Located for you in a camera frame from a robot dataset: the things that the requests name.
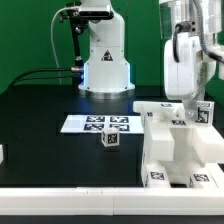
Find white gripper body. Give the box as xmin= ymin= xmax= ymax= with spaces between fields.
xmin=164 ymin=34 xmax=216 ymax=100

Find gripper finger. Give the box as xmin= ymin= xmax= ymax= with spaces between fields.
xmin=182 ymin=99 xmax=198 ymax=121

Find white chair back frame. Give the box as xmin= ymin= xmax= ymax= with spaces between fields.
xmin=133 ymin=101 xmax=224 ymax=164

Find white chair seat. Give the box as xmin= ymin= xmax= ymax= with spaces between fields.
xmin=141 ymin=149 xmax=208 ymax=188

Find white marker base sheet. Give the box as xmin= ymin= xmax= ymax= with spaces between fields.
xmin=61 ymin=115 xmax=143 ymax=134

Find white block left edge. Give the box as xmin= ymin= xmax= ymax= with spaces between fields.
xmin=0 ymin=144 xmax=4 ymax=164

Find black camera on stand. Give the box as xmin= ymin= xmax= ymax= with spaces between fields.
xmin=59 ymin=2 xmax=114 ymax=23

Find black cables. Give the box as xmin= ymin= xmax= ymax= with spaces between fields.
xmin=7 ymin=68 xmax=84 ymax=94

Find white L-shaped wall fence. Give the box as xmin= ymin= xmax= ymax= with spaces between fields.
xmin=0 ymin=164 xmax=224 ymax=215

